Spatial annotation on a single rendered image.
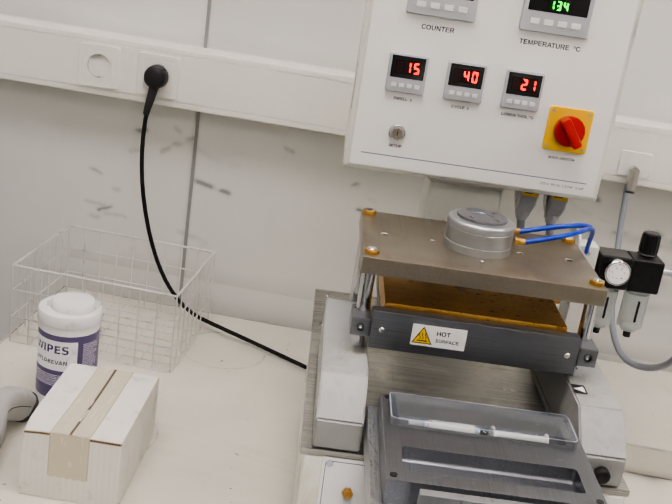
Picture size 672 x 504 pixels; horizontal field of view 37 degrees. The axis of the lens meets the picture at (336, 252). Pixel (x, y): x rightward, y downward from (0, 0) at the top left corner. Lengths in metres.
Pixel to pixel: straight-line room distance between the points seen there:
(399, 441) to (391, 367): 0.31
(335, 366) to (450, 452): 0.18
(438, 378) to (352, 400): 0.23
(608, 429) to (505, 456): 0.17
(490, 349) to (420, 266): 0.12
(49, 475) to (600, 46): 0.84
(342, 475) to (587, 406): 0.27
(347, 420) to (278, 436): 0.40
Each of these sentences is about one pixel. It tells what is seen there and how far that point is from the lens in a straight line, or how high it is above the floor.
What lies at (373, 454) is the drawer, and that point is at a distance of 0.98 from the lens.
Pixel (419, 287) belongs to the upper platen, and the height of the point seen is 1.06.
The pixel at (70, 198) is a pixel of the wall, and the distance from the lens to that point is 1.83.
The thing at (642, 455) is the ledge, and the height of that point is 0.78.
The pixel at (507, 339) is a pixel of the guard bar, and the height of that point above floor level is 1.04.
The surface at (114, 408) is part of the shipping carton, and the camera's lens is 1.28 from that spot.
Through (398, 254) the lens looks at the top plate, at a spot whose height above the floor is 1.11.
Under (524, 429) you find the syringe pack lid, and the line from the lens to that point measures 1.01.
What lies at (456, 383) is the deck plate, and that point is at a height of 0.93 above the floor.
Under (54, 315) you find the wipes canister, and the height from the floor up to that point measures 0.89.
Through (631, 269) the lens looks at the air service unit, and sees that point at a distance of 1.35.
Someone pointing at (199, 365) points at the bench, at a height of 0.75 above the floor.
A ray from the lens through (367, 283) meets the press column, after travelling 1.09.
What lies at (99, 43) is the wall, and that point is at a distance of 1.71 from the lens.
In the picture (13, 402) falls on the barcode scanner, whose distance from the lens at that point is 1.35.
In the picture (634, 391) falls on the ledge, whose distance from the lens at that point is 1.70.
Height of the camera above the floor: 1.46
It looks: 19 degrees down
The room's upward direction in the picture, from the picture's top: 9 degrees clockwise
